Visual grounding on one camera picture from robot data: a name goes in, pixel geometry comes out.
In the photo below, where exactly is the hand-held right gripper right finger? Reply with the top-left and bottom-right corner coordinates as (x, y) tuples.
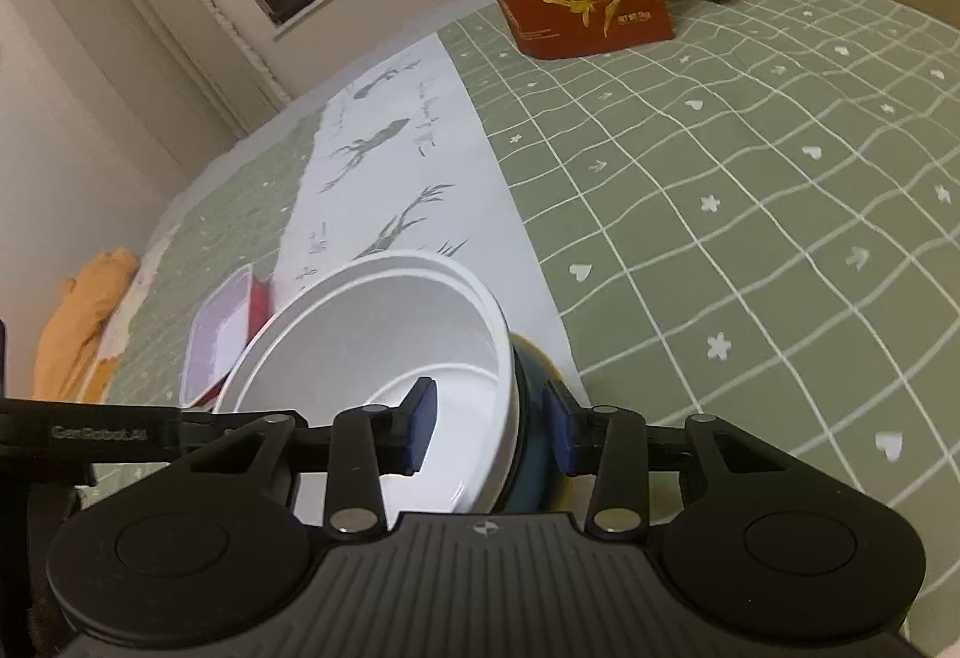
(544, 377), (796, 537)

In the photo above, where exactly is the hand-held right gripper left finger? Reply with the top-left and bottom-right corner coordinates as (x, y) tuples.
(180, 376), (437, 536)

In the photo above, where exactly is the blue ceramic bowl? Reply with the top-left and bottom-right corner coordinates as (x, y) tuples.
(491, 331), (595, 516)

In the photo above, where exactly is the white plastic bowl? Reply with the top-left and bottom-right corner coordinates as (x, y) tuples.
(212, 250), (519, 513)

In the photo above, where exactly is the white floral bedsheet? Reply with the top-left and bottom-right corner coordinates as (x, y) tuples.
(88, 236), (177, 405)

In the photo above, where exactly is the orange cloth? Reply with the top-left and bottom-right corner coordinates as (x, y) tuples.
(34, 247), (142, 404)

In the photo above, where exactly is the red and white plastic tray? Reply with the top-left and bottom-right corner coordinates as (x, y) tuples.
(180, 266), (272, 408)

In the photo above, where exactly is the white printed table runner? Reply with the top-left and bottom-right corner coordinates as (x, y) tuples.
(266, 31), (595, 420)

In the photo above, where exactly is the green checked cloth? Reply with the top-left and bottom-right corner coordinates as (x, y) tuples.
(71, 0), (960, 633)

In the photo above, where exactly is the white curtain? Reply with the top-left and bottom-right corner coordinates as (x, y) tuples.
(67, 0), (295, 141)

